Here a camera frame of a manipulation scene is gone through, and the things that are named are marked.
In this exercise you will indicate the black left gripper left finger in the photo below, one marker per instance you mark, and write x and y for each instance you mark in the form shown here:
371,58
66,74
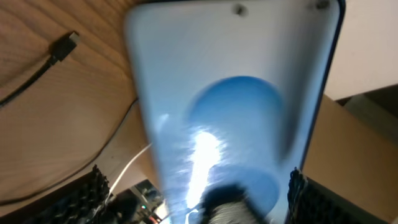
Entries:
80,201

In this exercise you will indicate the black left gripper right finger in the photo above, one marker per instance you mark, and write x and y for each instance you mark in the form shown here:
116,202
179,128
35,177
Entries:
312,203

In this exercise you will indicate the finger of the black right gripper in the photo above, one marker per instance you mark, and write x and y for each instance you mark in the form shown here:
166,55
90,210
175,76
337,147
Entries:
229,204

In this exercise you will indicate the blue Galaxy smartphone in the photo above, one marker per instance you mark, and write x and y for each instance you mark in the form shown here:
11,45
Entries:
229,94

